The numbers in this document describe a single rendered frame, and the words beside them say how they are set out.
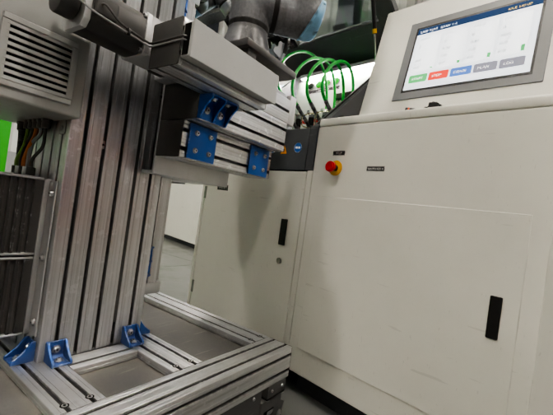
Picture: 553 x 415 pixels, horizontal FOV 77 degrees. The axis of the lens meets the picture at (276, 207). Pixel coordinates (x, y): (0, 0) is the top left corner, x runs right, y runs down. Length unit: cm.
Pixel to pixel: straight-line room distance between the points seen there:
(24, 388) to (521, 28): 162
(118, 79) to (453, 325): 103
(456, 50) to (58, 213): 133
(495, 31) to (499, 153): 58
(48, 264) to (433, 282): 94
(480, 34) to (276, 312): 122
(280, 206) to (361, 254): 40
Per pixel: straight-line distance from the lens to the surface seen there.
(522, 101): 104
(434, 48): 153
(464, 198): 101
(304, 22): 111
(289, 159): 135
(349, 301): 115
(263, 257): 140
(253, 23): 106
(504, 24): 149
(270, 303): 138
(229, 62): 75
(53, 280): 92
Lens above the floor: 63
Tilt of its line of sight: level
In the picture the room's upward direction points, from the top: 8 degrees clockwise
